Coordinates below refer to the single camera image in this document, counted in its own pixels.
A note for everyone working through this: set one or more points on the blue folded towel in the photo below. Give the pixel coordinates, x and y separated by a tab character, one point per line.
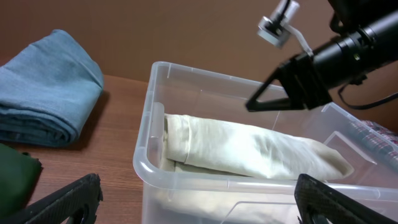
48	91

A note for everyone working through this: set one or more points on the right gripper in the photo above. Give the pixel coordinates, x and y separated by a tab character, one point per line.
302	84

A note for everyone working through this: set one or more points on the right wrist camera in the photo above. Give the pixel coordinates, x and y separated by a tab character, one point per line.
277	30

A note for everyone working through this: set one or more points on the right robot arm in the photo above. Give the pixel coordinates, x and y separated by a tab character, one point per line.
366	40

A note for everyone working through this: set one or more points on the plaid cloth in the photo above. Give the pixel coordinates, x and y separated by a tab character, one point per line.
378	140

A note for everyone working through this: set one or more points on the dark green folded cloth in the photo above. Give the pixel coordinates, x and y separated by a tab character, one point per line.
19	175

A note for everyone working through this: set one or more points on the cream cloth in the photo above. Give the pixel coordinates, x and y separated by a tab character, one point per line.
210	146

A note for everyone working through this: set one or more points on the clear plastic storage container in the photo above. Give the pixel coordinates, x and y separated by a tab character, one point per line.
180	197

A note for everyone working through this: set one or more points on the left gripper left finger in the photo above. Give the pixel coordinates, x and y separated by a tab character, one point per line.
76	203

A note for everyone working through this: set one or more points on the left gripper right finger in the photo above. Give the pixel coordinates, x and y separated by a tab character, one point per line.
320	204

